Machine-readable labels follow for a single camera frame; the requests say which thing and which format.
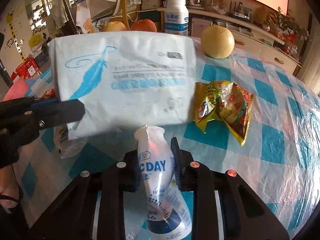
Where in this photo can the yellow pear right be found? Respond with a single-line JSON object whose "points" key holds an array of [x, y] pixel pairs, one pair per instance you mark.
{"points": [[217, 42]]}

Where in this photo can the blue checkered tablecloth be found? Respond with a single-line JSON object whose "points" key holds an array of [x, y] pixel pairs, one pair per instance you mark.
{"points": [[279, 160]]}

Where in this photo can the red gift boxes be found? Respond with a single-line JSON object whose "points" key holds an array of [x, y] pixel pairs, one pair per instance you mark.
{"points": [[28, 69]]}

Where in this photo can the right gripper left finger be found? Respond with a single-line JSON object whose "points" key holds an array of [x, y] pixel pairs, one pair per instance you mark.
{"points": [[71, 214]]}

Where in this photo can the white TV cabinet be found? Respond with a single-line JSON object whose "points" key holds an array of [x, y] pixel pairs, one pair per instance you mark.
{"points": [[253, 39]]}

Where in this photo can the white feather tissue pack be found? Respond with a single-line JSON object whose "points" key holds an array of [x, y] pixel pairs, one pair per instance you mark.
{"points": [[125, 79]]}

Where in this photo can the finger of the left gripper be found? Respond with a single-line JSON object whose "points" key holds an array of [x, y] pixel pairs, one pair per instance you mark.
{"points": [[52, 112]]}

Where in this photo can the yellow pear left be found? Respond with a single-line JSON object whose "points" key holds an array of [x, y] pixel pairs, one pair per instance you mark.
{"points": [[115, 26]]}

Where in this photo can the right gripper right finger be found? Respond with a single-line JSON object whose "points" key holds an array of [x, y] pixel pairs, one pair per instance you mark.
{"points": [[224, 205]]}

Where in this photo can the yellow pear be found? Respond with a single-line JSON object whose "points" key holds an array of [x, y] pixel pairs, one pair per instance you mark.
{"points": [[217, 42], [115, 26]]}

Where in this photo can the red apple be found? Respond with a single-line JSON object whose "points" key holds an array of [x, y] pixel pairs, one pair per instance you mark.
{"points": [[144, 25]]}

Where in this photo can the white milk bottle blue label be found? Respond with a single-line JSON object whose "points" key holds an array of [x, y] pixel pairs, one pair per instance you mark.
{"points": [[176, 18]]}

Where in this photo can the wooden chair with cloth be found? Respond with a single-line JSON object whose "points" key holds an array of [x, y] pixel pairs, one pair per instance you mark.
{"points": [[103, 11]]}

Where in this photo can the yellow crumpled snack wrapper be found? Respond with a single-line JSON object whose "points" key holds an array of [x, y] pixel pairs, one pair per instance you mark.
{"points": [[224, 101]]}

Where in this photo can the white CDAY yogurt bottle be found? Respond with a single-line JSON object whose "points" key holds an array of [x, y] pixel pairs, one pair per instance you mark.
{"points": [[168, 214]]}

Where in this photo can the operator hand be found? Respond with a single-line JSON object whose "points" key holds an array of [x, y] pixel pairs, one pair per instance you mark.
{"points": [[11, 193]]}

